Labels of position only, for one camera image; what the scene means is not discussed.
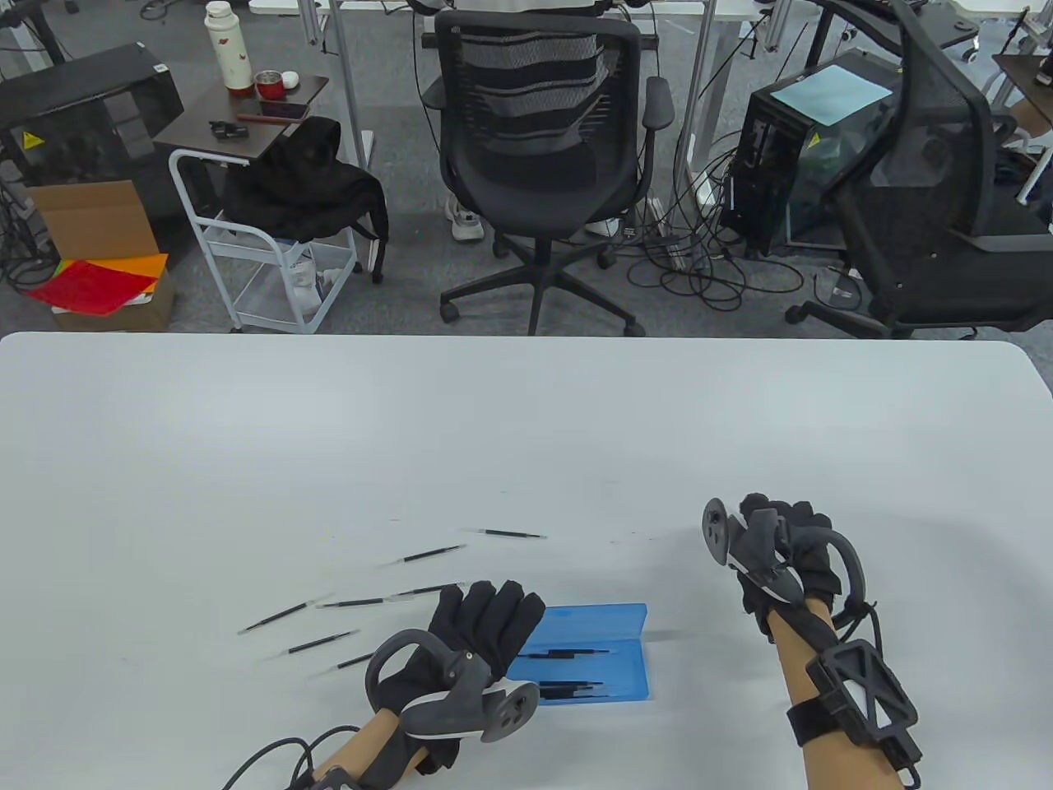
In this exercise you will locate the white thermos bottle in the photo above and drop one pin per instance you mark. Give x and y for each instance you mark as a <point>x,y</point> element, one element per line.
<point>229,49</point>

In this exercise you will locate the blue translucent stationery box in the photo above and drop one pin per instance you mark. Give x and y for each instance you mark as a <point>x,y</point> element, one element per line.
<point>625,634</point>

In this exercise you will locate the red pen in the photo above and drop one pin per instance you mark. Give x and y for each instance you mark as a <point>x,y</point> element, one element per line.
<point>267,119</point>

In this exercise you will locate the black grey tracking controller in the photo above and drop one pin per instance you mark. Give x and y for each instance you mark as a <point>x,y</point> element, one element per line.
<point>716,535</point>
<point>448,712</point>

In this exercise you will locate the brown cardboard box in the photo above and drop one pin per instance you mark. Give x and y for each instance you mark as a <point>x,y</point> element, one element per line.
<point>90,218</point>

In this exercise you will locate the black computer tower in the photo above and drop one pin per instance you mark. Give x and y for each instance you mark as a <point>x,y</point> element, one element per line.
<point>761,164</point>

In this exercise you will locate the orange paper sheet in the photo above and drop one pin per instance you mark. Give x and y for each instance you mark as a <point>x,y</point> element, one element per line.
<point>152,263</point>

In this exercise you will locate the red paper sheet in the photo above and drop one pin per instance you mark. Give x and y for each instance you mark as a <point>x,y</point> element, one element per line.
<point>90,288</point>

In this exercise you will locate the white power strip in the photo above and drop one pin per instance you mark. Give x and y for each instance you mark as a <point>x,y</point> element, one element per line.
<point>658,216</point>

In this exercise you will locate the person's left forearm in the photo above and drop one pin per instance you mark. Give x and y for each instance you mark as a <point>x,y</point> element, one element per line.
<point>362,741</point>

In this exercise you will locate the red mug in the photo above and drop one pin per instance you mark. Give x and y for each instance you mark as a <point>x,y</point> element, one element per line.
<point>269,89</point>

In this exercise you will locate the person's right forearm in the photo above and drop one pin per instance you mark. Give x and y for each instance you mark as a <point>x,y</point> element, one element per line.
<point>802,658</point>

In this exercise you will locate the white office desk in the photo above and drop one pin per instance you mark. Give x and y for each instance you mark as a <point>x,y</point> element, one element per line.
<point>732,8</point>

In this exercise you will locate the dark wooden side table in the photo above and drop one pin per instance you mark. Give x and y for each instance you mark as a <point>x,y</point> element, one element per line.
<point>191,130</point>

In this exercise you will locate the black clip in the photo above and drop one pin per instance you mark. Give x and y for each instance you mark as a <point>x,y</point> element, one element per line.
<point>226,129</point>

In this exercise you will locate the black office chair with headrest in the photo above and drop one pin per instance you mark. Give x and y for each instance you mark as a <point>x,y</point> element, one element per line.
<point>971,271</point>

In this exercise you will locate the person's left hand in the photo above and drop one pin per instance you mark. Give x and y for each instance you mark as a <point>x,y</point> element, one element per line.
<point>485,625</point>

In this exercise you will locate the brown desk with white leg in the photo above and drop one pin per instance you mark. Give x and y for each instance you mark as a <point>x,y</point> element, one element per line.
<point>1028,78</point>

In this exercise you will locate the white plastic bag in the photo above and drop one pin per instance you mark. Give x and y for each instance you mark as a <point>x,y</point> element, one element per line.
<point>308,280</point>

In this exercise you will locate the black jacket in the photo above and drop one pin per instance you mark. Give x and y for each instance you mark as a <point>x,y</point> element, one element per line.
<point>304,181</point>

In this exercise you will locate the person's right hand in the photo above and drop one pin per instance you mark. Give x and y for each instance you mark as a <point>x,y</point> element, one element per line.
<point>757,613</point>

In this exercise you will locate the black pen refills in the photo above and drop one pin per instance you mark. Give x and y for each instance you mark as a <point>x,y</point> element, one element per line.
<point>514,534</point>

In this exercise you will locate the single black pen refill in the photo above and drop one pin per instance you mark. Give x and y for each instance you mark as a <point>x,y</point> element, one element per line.
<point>572,683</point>
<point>568,690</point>
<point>576,698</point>
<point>596,652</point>
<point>551,656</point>

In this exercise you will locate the black mesh office chair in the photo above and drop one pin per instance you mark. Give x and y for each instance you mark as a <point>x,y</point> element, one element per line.
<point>526,181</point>

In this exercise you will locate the black desk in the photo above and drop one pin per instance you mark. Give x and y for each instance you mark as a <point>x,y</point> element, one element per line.
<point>946,33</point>

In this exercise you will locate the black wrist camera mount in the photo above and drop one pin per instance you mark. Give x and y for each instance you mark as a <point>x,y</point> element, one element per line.
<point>864,687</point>
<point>329,778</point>

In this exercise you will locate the dark smartphone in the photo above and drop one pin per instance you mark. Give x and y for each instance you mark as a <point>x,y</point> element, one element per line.
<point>284,109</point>

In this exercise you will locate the white rolling cart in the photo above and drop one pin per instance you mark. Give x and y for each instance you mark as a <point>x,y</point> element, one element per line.
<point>238,243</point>

